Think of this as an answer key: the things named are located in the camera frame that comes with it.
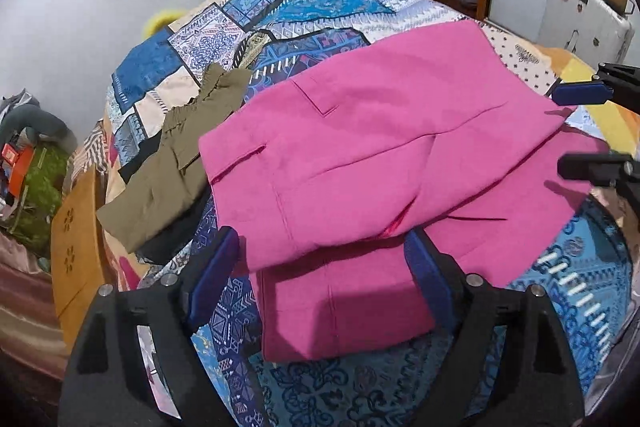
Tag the orange wooden board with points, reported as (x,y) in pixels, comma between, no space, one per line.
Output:
(77,257)

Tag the black cloth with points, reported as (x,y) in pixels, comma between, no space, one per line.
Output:
(167,237)

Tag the olive green pants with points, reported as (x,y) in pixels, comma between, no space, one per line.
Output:
(170,167)

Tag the grey cloth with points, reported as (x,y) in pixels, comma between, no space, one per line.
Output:
(35,119)

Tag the pink striped blanket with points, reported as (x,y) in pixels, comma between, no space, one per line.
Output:
(22,307)

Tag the orange box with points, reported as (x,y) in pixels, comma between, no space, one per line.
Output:
(16,162)

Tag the yellow plush pillow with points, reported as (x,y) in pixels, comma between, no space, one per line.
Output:
(159,19)

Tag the green patterned cloth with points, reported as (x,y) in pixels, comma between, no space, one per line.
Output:
(40,192)

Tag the pink pants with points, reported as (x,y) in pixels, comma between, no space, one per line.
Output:
(360,147)

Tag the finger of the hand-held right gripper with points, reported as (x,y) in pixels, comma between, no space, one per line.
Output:
(595,167)
(582,93)

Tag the blue patchwork bed sheet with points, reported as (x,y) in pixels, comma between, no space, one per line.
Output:
(280,22)

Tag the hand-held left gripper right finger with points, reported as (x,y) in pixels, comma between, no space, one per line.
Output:
(429,279)

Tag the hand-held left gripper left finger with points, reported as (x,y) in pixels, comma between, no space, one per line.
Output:
(216,274)

